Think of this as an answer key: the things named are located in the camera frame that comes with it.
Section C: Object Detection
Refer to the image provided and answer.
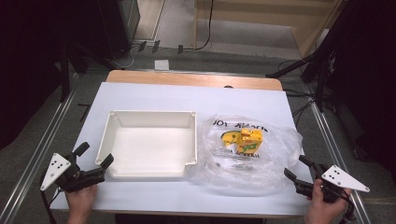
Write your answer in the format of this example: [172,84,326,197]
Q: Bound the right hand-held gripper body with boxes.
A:
[293,164,371,204]

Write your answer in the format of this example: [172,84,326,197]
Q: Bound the white plastic bin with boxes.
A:
[94,109,199,180]

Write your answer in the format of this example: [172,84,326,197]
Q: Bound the hand-held gripper cable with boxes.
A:
[339,192,357,224]
[39,183,64,224]

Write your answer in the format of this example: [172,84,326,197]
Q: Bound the light wooden shelf unit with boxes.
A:
[193,0,347,59]

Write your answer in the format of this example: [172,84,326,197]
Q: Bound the clear plastic bag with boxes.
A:
[191,114,304,196]

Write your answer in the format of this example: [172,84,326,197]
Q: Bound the yellow drink carton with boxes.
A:
[235,128,264,155]

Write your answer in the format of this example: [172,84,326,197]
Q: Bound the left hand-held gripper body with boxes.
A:
[39,151,106,193]

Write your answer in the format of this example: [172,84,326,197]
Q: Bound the black cable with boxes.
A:
[195,0,216,51]

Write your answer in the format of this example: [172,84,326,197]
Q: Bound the left hand-held gripper cable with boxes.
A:
[39,183,64,224]

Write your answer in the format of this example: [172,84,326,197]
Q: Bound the white table mat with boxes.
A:
[49,81,313,217]

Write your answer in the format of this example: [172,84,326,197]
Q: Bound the white paper sheet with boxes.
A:
[154,59,170,71]

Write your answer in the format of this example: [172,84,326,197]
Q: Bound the right hand-held gripper cable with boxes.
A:
[339,192,357,224]

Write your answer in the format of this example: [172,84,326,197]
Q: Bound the wooden table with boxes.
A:
[105,69,284,219]

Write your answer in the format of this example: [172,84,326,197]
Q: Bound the dark cabinet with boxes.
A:
[92,0,142,62]

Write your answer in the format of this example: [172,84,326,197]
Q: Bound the black tripod stand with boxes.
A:
[265,49,339,114]

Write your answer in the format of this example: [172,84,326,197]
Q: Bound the black floor cables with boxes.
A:
[284,88,317,129]

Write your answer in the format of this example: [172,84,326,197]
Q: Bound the white floor cable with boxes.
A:
[110,46,139,70]

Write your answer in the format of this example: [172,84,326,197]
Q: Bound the metal floor rail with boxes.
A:
[304,87,373,224]
[0,88,78,224]

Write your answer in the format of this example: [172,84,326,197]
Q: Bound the person's left hand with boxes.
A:
[64,184,99,224]

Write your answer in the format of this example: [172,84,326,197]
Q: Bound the person's right hand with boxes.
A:
[304,178,352,224]

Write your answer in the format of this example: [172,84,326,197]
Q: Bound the black metal stand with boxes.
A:
[58,43,94,104]

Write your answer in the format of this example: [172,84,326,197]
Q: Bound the dark curtain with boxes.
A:
[0,0,68,152]
[323,0,396,185]

